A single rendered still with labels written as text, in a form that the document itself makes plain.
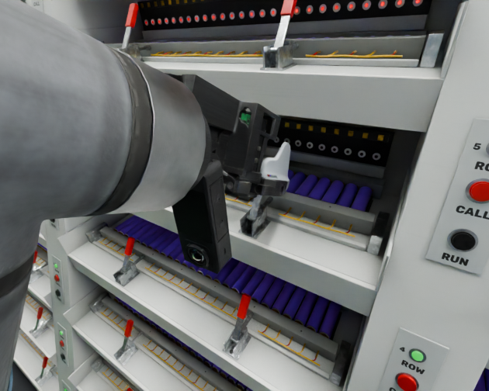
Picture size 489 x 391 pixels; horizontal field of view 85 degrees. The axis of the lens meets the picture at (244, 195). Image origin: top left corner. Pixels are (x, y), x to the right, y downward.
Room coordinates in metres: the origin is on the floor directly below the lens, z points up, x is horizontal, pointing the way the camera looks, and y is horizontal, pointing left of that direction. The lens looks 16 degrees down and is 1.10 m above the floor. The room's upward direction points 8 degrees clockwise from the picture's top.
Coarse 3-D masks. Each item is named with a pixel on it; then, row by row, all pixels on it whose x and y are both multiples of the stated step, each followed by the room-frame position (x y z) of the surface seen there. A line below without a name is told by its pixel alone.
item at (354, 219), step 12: (288, 192) 0.37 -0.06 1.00; (276, 204) 0.37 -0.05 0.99; (288, 204) 0.36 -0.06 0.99; (300, 204) 0.35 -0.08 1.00; (312, 204) 0.34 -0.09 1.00; (324, 204) 0.34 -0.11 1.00; (336, 204) 0.34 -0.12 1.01; (288, 216) 0.34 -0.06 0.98; (312, 216) 0.34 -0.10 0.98; (324, 216) 0.34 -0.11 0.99; (336, 216) 0.33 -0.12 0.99; (348, 216) 0.32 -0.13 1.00; (360, 216) 0.32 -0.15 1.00; (372, 216) 0.31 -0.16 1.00; (324, 228) 0.32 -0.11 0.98; (348, 228) 0.32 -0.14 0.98; (360, 228) 0.31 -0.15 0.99; (372, 228) 0.31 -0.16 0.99
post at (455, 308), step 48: (480, 0) 0.23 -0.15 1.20; (480, 48) 0.23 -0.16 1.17; (480, 96) 0.22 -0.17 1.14; (432, 144) 0.23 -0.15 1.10; (432, 192) 0.23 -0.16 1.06; (384, 288) 0.23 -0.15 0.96; (432, 288) 0.22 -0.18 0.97; (480, 288) 0.20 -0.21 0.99; (384, 336) 0.23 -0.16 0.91; (432, 336) 0.21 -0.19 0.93; (480, 336) 0.20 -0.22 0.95
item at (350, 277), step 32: (320, 160) 0.44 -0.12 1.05; (160, 224) 0.41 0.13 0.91; (320, 224) 0.34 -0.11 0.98; (384, 224) 0.29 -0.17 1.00; (256, 256) 0.31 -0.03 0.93; (288, 256) 0.28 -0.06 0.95; (320, 256) 0.28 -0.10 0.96; (352, 256) 0.28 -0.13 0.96; (384, 256) 0.26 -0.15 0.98; (320, 288) 0.27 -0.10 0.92; (352, 288) 0.25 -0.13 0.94
